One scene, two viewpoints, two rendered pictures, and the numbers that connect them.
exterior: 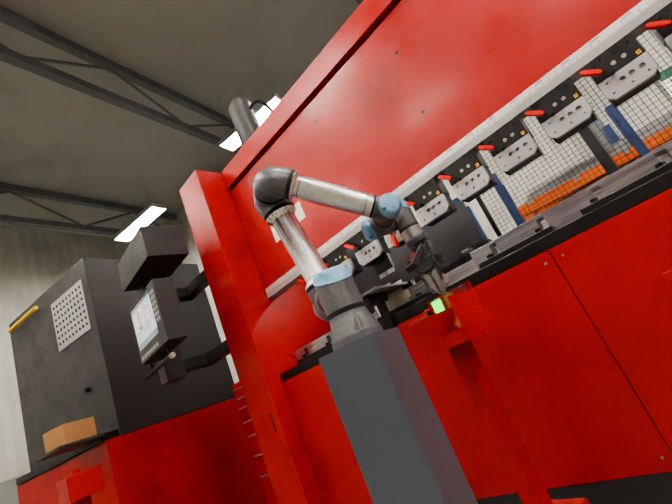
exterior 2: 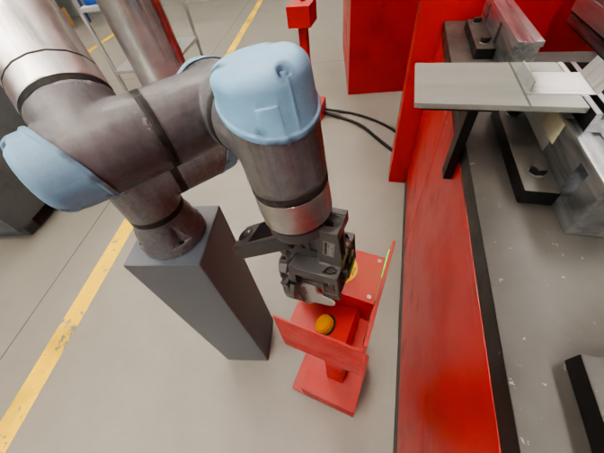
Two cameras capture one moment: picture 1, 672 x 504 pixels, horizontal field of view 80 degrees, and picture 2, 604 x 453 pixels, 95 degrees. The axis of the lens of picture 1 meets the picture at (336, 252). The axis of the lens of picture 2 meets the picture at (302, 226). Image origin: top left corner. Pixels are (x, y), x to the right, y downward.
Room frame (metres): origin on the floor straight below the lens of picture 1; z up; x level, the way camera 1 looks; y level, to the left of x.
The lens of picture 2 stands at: (1.32, -0.48, 1.26)
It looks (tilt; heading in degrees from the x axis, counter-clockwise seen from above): 50 degrees down; 74
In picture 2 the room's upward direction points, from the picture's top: 9 degrees counter-clockwise
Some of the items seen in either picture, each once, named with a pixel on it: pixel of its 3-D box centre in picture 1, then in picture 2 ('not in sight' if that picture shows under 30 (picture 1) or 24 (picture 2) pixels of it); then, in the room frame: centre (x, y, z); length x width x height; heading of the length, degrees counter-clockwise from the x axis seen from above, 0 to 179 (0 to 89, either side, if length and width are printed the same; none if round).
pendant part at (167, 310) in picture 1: (157, 321); not in sight; (2.24, 1.12, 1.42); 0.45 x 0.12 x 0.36; 48
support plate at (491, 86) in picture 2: (377, 293); (487, 84); (1.84, -0.10, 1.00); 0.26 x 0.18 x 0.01; 143
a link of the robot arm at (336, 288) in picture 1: (336, 289); (138, 178); (1.16, 0.04, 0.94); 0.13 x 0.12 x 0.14; 15
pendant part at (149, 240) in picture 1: (164, 306); not in sight; (2.33, 1.10, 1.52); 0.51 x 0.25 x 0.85; 48
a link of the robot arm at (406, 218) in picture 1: (401, 216); (273, 128); (1.37, -0.27, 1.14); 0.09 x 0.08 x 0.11; 105
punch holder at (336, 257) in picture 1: (343, 263); not in sight; (2.09, -0.01, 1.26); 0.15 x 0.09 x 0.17; 53
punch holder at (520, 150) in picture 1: (513, 146); not in sight; (1.48, -0.80, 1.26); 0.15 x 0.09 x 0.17; 53
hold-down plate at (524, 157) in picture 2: (404, 308); (519, 146); (1.89, -0.19, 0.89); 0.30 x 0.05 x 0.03; 53
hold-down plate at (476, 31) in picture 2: (317, 354); (478, 37); (2.28, 0.32, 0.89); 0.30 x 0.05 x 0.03; 53
